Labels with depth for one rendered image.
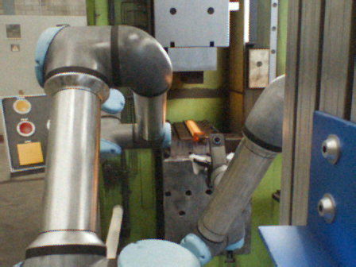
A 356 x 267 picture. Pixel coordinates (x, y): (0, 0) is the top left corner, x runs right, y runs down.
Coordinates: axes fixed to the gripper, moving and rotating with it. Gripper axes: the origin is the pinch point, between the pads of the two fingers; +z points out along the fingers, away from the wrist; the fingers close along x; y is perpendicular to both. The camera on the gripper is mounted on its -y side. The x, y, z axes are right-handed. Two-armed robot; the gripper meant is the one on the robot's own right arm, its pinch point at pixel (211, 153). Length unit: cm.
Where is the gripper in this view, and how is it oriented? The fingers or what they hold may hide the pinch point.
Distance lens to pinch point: 123.5
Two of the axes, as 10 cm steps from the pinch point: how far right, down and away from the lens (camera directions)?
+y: 0.2, 9.8, 2.0
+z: -0.8, -2.0, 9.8
